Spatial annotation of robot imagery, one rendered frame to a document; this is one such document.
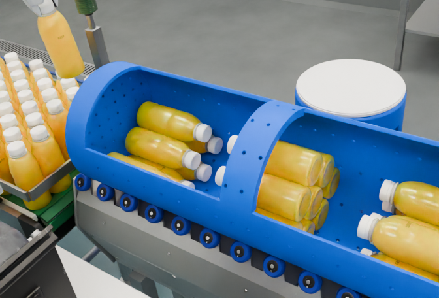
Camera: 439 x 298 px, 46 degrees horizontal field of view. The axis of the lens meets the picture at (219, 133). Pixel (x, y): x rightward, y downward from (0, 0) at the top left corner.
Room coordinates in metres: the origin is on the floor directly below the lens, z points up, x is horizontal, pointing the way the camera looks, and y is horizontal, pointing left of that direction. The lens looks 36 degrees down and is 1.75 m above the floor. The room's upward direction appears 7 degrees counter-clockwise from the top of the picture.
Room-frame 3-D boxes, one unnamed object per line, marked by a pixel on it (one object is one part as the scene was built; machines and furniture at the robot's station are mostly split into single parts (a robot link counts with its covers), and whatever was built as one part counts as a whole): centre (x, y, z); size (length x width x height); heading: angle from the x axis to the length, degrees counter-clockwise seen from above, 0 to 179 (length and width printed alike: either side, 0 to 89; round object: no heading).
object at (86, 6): (1.56, 0.36, 1.18); 0.06 x 0.06 x 0.05
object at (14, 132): (1.04, 0.50, 1.07); 0.04 x 0.04 x 0.02
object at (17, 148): (0.98, 0.47, 1.07); 0.04 x 0.04 x 0.02
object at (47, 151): (1.03, 0.43, 0.98); 0.07 x 0.07 x 0.17
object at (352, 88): (1.13, -0.35, 1.03); 0.28 x 0.28 x 0.01
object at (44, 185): (1.09, 0.34, 0.96); 0.40 x 0.01 x 0.03; 142
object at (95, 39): (1.56, 0.36, 0.55); 0.04 x 0.04 x 1.10; 52
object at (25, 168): (0.98, 0.47, 0.98); 0.07 x 0.07 x 0.17
